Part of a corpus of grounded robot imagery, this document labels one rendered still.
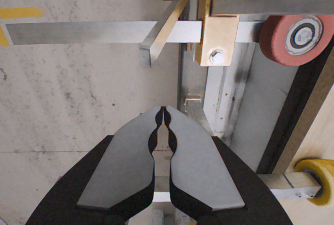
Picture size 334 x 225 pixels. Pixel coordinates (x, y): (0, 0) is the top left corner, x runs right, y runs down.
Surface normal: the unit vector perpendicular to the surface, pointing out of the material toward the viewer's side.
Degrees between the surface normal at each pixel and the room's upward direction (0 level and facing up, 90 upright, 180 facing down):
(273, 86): 90
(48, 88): 0
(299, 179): 90
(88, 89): 0
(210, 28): 0
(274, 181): 90
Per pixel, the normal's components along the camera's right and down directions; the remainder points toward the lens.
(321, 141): 0.01, 0.47
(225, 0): -1.00, 0.00
